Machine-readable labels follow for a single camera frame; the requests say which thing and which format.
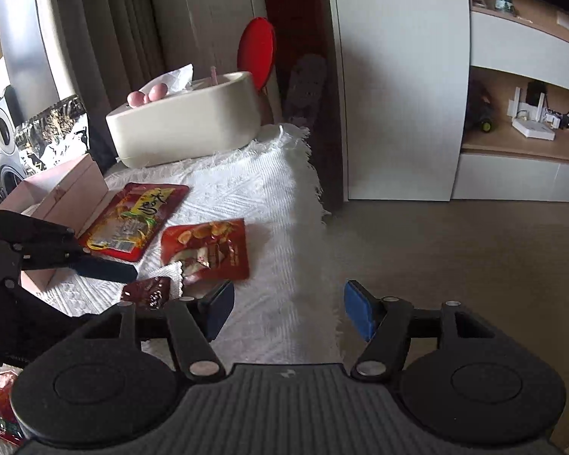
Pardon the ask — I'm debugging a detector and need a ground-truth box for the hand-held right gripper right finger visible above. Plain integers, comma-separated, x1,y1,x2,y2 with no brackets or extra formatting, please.
344,279,498,382

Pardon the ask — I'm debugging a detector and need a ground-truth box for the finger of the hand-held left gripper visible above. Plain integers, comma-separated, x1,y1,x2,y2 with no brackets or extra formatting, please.
0,211,139,291

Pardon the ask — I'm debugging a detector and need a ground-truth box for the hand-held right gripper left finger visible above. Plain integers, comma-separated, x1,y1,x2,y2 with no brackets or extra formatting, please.
83,279,235,382

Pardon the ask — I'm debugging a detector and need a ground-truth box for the red chicken feet packet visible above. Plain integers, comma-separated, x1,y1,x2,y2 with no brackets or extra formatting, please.
78,182,190,262

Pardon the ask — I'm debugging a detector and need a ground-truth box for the pink gift box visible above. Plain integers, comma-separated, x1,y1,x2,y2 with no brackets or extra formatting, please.
0,154,110,295

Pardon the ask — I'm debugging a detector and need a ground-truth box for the person's left hand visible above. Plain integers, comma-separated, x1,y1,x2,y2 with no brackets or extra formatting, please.
0,279,105,368

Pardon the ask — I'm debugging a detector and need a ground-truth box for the small dark red packet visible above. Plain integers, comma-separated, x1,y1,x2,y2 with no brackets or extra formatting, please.
121,276,171,312

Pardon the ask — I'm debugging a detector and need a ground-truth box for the red chips packet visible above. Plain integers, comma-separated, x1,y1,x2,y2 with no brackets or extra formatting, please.
161,218,251,286

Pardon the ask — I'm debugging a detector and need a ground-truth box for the white knitted tablecloth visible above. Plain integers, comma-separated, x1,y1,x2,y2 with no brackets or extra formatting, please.
0,123,344,441

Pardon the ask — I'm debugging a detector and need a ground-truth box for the black printed bag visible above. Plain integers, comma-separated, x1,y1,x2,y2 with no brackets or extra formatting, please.
15,95,93,176

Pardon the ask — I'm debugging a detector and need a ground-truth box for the cream tissue box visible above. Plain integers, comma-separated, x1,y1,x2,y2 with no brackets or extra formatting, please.
105,71,261,169

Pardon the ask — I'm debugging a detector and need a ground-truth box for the red strips snack packet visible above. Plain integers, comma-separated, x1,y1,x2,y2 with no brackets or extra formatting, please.
0,372,25,446

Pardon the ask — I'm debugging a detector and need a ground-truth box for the grey speaker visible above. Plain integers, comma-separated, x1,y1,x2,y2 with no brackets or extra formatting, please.
0,57,29,197

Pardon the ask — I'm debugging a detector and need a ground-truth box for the white tissue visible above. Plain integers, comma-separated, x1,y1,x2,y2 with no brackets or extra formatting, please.
140,64,193,94

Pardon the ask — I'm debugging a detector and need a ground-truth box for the grey oblong board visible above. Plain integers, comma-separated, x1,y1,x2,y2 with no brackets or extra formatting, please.
284,53,328,126

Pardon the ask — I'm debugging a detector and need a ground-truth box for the white cabinet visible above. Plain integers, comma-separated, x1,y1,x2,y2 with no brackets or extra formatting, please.
325,0,569,204

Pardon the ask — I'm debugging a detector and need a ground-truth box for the dark toy car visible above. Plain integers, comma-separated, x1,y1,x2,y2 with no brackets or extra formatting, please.
465,78,497,133

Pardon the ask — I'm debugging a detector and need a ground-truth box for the white router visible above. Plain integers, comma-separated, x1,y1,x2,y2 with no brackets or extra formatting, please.
511,86,558,141

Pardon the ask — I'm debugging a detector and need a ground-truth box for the beige curtain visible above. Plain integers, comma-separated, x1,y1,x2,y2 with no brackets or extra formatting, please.
42,0,266,119

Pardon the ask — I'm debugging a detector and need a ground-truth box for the red round mirror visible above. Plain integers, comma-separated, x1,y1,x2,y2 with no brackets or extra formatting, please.
237,17,277,93

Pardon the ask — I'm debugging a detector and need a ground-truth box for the white power strip with cables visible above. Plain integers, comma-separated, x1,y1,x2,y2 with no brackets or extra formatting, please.
545,108,569,150

